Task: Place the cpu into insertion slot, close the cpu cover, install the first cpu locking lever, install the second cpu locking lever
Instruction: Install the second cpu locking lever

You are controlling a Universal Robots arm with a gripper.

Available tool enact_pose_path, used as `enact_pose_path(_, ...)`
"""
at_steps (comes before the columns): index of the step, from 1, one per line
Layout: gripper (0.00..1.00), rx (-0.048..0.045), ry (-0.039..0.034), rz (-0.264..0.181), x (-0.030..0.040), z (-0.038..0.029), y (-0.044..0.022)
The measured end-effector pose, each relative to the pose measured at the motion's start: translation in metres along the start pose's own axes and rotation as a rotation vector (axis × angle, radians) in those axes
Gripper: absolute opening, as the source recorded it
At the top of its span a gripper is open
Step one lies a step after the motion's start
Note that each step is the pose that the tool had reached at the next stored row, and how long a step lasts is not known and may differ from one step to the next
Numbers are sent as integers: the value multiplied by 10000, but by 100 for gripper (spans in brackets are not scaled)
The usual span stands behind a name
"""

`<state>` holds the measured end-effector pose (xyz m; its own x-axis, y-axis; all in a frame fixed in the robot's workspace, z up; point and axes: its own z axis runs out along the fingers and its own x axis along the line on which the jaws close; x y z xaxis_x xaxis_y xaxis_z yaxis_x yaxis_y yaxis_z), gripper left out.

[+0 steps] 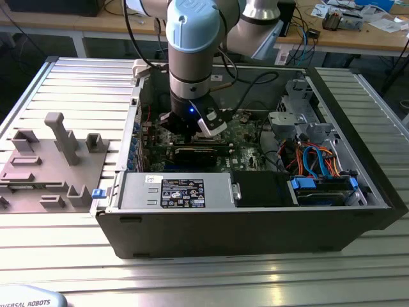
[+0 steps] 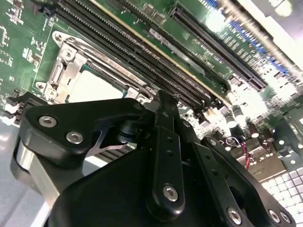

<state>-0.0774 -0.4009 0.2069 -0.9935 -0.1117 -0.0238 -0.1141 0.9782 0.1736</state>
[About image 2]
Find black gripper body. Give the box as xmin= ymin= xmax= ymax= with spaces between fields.
xmin=48 ymin=148 xmax=214 ymax=227

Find silver green CPU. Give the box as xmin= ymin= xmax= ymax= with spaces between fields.
xmin=68 ymin=65 xmax=130 ymax=104

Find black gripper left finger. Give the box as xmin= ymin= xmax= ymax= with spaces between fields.
xmin=10 ymin=89 xmax=186 ymax=222

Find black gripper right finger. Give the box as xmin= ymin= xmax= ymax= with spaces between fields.
xmin=176 ymin=119 xmax=296 ymax=227

